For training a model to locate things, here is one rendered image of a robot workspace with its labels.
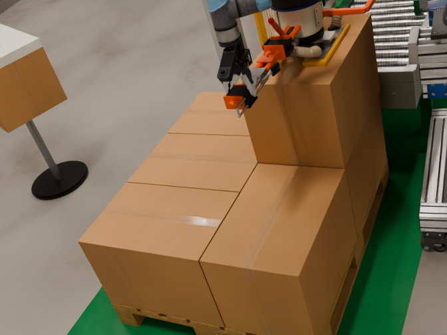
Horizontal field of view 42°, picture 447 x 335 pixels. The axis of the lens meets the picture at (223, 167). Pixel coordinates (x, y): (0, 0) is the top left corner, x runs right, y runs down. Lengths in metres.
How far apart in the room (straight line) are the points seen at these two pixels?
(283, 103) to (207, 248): 0.64
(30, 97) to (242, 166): 1.45
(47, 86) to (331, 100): 1.85
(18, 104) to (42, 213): 0.76
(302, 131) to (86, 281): 1.47
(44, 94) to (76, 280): 1.09
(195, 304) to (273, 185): 0.59
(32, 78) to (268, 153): 1.56
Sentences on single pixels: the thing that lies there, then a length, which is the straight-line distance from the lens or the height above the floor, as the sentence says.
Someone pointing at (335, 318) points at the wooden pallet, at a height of 0.02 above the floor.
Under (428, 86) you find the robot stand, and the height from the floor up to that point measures 0.78.
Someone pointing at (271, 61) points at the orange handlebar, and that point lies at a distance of 2.14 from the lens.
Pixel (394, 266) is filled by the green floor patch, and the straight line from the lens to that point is 2.74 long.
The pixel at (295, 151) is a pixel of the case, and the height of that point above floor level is 0.62.
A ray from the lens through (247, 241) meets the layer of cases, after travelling 2.19.
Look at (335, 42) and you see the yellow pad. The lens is 2.46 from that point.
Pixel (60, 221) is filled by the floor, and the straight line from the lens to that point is 3.71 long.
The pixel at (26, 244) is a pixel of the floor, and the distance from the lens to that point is 3.68.
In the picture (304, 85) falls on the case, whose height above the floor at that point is 0.94.
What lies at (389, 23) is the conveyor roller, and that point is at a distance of 3.56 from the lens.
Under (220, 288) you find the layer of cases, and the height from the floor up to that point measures 0.40.
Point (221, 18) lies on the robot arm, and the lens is 1.85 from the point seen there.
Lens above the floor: 2.01
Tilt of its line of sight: 34 degrees down
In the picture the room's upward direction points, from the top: 18 degrees counter-clockwise
